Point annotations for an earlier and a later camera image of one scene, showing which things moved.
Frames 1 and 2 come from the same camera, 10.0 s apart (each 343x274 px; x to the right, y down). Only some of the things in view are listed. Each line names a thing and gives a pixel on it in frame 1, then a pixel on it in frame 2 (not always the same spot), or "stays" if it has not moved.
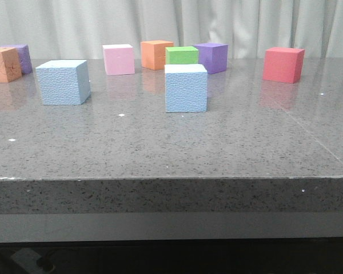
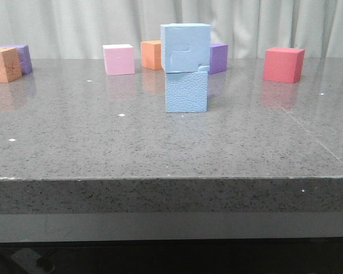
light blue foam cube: (64, 82) to (184, 47)
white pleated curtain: (78, 29) stays
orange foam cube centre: (152, 53) stays
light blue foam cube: (186, 88) stays
